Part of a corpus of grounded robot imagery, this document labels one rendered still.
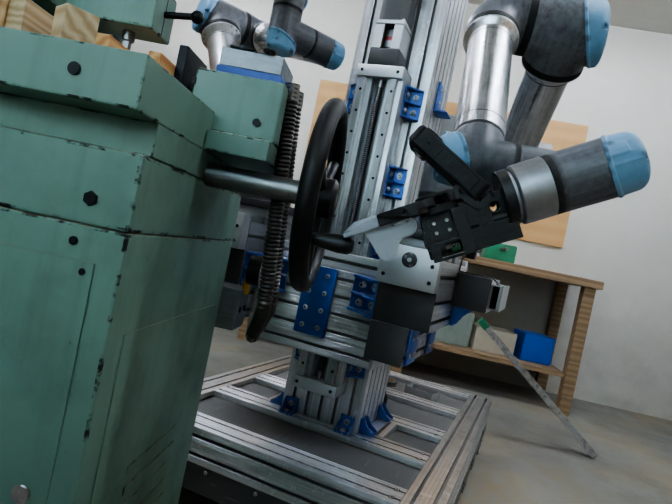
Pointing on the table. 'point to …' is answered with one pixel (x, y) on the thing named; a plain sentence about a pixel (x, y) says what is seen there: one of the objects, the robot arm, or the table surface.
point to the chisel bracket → (132, 18)
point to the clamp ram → (187, 66)
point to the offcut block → (74, 24)
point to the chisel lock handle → (186, 16)
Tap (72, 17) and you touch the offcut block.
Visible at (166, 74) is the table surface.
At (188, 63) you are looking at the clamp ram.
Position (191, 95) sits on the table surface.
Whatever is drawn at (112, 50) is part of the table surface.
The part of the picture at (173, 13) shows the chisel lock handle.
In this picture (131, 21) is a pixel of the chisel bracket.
